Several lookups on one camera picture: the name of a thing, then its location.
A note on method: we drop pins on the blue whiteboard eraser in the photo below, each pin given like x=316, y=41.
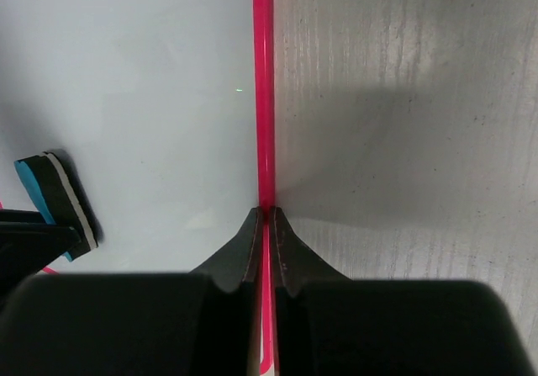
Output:
x=56, y=192

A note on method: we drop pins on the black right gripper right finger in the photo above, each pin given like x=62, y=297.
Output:
x=328, y=324

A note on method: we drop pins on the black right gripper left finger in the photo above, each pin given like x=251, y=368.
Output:
x=205, y=322

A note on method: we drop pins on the pink framed whiteboard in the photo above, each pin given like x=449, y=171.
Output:
x=153, y=102

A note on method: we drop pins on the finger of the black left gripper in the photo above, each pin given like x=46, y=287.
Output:
x=28, y=245

